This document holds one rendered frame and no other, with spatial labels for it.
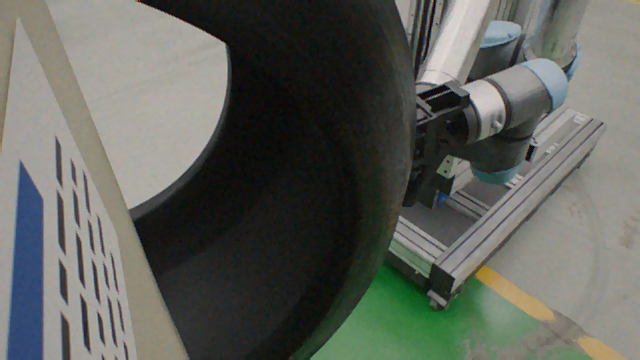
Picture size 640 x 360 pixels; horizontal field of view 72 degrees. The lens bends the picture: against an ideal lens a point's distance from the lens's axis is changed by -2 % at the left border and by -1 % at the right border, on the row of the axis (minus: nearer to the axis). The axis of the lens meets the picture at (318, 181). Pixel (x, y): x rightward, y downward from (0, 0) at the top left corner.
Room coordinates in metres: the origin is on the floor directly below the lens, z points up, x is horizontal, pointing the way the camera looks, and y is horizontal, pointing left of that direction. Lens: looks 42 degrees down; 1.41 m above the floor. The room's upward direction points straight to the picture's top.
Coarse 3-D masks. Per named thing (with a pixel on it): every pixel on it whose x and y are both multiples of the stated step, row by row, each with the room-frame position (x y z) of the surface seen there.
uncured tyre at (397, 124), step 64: (192, 0) 0.18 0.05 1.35; (256, 0) 0.19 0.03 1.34; (320, 0) 0.21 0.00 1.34; (384, 0) 0.25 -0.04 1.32; (256, 64) 0.47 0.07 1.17; (320, 64) 0.20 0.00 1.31; (384, 64) 0.22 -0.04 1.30; (256, 128) 0.46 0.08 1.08; (320, 128) 0.20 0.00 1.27; (384, 128) 0.22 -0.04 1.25; (192, 192) 0.43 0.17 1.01; (256, 192) 0.43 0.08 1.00; (320, 192) 0.36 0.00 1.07; (384, 192) 0.22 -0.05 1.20; (192, 256) 0.38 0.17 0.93; (256, 256) 0.35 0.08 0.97; (320, 256) 0.30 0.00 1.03; (384, 256) 0.23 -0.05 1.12; (192, 320) 0.29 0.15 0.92; (256, 320) 0.27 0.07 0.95; (320, 320) 0.20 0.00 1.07
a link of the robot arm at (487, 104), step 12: (468, 84) 0.51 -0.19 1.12; (480, 84) 0.50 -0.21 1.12; (480, 96) 0.48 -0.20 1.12; (492, 96) 0.48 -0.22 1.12; (480, 108) 0.47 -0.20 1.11; (492, 108) 0.47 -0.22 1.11; (504, 108) 0.48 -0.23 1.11; (480, 120) 0.46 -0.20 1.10; (492, 120) 0.47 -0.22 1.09; (504, 120) 0.47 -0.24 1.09; (480, 132) 0.46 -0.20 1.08; (492, 132) 0.47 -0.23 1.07
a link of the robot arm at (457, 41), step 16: (464, 0) 0.74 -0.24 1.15; (480, 0) 0.74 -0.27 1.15; (496, 0) 0.75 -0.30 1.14; (448, 16) 0.73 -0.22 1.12; (464, 16) 0.71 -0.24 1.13; (480, 16) 0.72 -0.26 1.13; (448, 32) 0.70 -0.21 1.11; (464, 32) 0.69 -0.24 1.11; (480, 32) 0.70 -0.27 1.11; (432, 48) 0.69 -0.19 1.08; (448, 48) 0.67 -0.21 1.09; (464, 48) 0.67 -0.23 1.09; (432, 64) 0.66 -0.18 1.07; (448, 64) 0.65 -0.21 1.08; (464, 64) 0.65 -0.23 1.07; (416, 80) 0.65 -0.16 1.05; (432, 80) 0.63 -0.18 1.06; (448, 80) 0.63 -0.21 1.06; (464, 80) 0.65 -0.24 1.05
